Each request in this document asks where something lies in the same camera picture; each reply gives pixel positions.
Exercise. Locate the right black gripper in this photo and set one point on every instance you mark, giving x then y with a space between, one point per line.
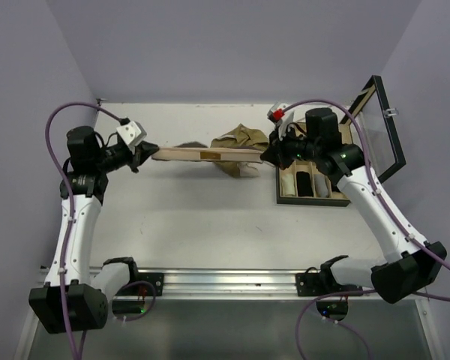
276 151

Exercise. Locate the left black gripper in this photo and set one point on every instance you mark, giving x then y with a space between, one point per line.
139 154

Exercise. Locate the brown underwear beige waistband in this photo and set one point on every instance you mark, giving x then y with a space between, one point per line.
198 152

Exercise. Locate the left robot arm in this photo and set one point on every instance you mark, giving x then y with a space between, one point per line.
71 299

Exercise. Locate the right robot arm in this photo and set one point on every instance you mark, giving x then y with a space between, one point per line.
411 261

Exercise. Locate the khaki crumpled underwear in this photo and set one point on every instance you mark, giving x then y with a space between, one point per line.
240 137

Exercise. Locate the rolled cream underwear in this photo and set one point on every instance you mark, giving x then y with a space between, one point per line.
288 184

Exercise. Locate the rolled black underwear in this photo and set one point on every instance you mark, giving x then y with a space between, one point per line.
304 184

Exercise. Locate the rolled grey underwear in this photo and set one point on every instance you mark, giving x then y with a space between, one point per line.
321 186

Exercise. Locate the black compartment storage box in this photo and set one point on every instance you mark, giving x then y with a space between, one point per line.
333 142

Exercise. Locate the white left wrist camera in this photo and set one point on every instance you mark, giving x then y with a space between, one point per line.
131 133

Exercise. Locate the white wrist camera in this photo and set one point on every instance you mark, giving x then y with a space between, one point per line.
131 133
280 117

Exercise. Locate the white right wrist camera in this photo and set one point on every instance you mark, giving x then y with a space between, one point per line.
280 117

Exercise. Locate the aluminium mounting rail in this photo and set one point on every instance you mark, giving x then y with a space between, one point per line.
228 281

